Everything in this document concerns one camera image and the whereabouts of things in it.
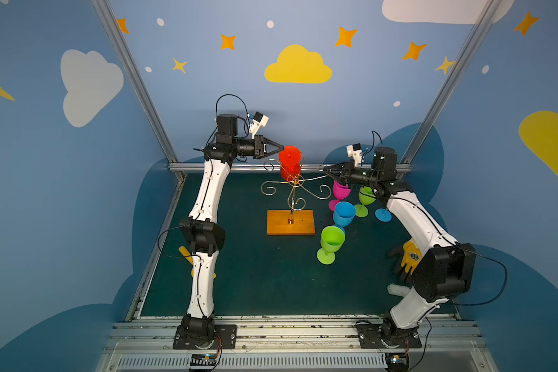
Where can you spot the back aluminium crossbar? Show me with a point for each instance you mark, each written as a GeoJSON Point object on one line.
{"type": "Point", "coordinates": [246, 166]}

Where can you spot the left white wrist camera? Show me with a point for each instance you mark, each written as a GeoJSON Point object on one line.
{"type": "Point", "coordinates": [258, 121]}

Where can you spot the red wine glass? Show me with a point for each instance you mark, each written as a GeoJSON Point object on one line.
{"type": "Point", "coordinates": [290, 160]}

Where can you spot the green wine glass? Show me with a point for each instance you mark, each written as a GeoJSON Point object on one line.
{"type": "Point", "coordinates": [363, 202]}
{"type": "Point", "coordinates": [331, 240]}

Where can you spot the pink wine glass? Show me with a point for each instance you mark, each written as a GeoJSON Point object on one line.
{"type": "Point", "coordinates": [340, 192]}

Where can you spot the yellow black work glove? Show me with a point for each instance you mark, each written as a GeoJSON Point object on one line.
{"type": "Point", "coordinates": [409, 257]}

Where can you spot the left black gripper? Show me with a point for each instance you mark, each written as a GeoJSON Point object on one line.
{"type": "Point", "coordinates": [262, 146]}

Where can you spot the small circuit board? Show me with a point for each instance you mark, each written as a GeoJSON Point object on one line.
{"type": "Point", "coordinates": [202, 362]}
{"type": "Point", "coordinates": [397, 362]}

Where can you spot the wooden base wire glass rack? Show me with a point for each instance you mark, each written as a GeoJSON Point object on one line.
{"type": "Point", "coordinates": [296, 220]}

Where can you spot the left small circuit board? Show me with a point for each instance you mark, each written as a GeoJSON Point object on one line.
{"type": "Point", "coordinates": [202, 362]}

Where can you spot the left aluminium frame post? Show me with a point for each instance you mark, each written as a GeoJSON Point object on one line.
{"type": "Point", "coordinates": [116, 36]}

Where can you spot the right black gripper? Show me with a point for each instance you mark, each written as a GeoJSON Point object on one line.
{"type": "Point", "coordinates": [344, 172]}

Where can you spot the yellow toy shovel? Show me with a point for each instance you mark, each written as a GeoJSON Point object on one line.
{"type": "Point", "coordinates": [190, 258]}

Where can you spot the right aluminium frame post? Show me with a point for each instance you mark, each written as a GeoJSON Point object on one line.
{"type": "Point", "coordinates": [470, 47]}

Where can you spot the blue wine glass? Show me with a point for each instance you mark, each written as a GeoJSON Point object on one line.
{"type": "Point", "coordinates": [383, 215]}
{"type": "Point", "coordinates": [343, 214]}

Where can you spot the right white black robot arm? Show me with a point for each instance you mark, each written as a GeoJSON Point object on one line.
{"type": "Point", "coordinates": [435, 264]}

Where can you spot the aluminium rail base frame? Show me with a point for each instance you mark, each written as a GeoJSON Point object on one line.
{"type": "Point", "coordinates": [295, 343]}

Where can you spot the aluminium frame post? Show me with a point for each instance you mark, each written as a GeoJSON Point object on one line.
{"type": "Point", "coordinates": [470, 47]}
{"type": "Point", "coordinates": [116, 36]}

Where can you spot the right small circuit board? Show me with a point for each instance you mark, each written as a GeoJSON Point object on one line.
{"type": "Point", "coordinates": [397, 362]}

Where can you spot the white cleaning brush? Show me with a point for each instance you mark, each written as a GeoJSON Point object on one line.
{"type": "Point", "coordinates": [398, 290]}

